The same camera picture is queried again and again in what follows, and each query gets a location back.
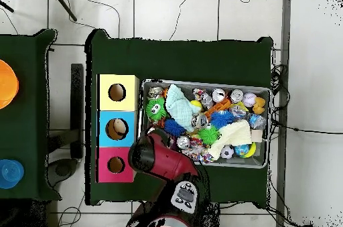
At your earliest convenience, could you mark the black cable bundle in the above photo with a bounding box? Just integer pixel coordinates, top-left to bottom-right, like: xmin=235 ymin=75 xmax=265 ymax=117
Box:
xmin=269 ymin=63 xmax=291 ymax=137

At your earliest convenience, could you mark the mint green cloth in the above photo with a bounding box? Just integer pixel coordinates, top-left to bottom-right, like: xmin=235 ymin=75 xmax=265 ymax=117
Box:
xmin=165 ymin=84 xmax=202 ymax=133

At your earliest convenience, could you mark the white baseball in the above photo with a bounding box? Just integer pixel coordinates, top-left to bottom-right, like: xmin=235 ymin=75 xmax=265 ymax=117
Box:
xmin=243 ymin=92 xmax=257 ymax=108

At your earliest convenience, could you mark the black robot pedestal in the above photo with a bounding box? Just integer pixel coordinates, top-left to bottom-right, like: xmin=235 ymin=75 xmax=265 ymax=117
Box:
xmin=125 ymin=200 xmax=221 ymax=227

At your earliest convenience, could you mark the grey floor strip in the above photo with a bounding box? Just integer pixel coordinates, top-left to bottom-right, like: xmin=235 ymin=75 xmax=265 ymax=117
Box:
xmin=275 ymin=0 xmax=292 ymax=227

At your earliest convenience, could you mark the thin black floor cable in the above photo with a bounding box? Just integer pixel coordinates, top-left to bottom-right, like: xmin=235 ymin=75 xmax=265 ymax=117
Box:
xmin=270 ymin=121 xmax=343 ymax=135

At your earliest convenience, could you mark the green spiky toy with eyes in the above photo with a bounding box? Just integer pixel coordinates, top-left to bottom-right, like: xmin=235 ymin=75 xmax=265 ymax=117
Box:
xmin=145 ymin=97 xmax=168 ymax=119

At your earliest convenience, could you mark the blue spiky toy with eyes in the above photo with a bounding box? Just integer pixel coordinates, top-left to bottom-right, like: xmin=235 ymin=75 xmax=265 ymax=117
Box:
xmin=210 ymin=110 xmax=236 ymax=129

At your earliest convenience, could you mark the wooden box with three holes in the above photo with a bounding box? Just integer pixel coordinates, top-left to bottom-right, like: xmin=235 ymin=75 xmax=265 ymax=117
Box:
xmin=95 ymin=73 xmax=140 ymax=184

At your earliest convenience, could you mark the crushed silver can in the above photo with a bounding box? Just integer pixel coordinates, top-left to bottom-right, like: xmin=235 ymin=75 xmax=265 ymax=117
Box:
xmin=191 ymin=112 xmax=209 ymax=131

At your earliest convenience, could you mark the dark green side-table cloth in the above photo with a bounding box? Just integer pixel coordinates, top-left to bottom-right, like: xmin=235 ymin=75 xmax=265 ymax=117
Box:
xmin=0 ymin=28 xmax=63 ymax=202

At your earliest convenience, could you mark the orange plastic bowl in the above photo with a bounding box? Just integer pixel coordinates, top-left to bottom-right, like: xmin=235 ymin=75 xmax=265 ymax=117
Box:
xmin=0 ymin=59 xmax=20 ymax=110

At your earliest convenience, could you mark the dark green table cloth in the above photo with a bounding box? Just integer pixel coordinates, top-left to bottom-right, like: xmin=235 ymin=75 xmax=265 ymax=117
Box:
xmin=84 ymin=28 xmax=274 ymax=209

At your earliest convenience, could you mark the blue plastic cup stack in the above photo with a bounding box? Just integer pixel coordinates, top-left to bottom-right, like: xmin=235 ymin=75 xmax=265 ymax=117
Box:
xmin=0 ymin=159 xmax=25 ymax=190

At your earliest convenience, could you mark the cream knit cloth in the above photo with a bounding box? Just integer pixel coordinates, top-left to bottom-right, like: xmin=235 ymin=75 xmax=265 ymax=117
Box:
xmin=207 ymin=119 xmax=253 ymax=161

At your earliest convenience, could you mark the black upright panel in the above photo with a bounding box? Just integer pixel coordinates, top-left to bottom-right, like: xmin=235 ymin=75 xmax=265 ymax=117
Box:
xmin=70 ymin=63 xmax=84 ymax=159

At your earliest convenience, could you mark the black drink can silver top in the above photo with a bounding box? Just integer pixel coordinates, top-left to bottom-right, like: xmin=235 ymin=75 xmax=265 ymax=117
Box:
xmin=176 ymin=135 xmax=192 ymax=150

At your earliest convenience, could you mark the orange plastic tray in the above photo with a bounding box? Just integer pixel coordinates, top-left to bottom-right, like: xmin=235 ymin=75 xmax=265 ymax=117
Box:
xmin=204 ymin=98 xmax=232 ymax=117

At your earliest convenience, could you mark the black tripod leg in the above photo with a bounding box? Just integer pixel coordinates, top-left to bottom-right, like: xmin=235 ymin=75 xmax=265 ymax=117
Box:
xmin=0 ymin=0 xmax=15 ymax=13
xmin=49 ymin=0 xmax=78 ymax=22

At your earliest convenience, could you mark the silver wire mesh bin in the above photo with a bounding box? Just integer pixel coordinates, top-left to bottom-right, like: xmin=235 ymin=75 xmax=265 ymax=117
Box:
xmin=137 ymin=78 xmax=273 ymax=169

